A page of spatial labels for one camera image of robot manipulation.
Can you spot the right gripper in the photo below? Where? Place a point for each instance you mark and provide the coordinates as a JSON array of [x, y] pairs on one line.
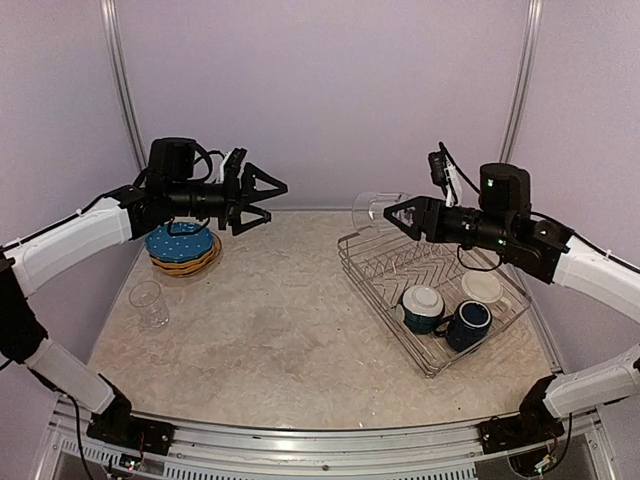
[[421, 222]]

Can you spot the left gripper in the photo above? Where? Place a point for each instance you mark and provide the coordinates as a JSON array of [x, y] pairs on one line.
[[235, 201]]

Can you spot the clear glass front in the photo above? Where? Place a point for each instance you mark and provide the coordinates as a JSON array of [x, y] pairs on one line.
[[368, 212]]

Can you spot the clear glass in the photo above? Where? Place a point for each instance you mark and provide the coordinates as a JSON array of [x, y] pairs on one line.
[[147, 299], [368, 212]]

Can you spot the yellow dotted plate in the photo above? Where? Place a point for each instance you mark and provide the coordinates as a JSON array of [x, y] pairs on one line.
[[184, 273], [209, 256]]

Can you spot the teal white bowl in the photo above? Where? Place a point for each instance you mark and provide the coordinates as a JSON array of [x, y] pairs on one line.
[[423, 309]]

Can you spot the blue dotted plate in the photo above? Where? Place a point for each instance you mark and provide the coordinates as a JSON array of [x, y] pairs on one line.
[[179, 243]]

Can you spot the white mug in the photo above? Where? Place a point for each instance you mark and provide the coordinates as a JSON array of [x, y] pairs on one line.
[[485, 288]]

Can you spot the dark blue mug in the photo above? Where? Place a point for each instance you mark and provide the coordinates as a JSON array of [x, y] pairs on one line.
[[468, 325]]

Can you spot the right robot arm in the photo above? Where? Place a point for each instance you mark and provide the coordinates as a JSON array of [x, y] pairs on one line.
[[545, 249]]

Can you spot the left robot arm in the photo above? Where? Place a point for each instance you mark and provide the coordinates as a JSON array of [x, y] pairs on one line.
[[29, 264]]

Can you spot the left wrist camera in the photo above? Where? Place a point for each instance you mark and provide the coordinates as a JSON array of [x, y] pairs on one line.
[[231, 164]]

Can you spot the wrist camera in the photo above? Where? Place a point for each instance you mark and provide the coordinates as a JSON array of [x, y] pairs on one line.
[[231, 164], [444, 174]]

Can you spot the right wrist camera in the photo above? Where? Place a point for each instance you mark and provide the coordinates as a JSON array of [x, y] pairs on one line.
[[444, 174]]

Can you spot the wire dish rack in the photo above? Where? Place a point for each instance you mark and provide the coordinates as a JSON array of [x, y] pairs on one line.
[[383, 267]]

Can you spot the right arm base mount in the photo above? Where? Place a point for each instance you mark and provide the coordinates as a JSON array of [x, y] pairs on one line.
[[499, 434]]

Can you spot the front aluminium rail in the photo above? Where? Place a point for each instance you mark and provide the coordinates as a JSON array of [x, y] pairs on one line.
[[200, 450]]

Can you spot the right aluminium frame post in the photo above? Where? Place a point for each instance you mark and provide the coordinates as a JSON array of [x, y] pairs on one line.
[[523, 79]]

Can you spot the aluminium frame post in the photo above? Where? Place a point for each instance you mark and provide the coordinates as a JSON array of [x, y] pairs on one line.
[[523, 79], [115, 49]]

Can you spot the left aluminium frame post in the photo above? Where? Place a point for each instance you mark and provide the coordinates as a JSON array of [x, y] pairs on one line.
[[115, 49]]

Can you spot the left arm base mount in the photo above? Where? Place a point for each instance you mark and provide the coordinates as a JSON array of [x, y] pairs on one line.
[[132, 432]]

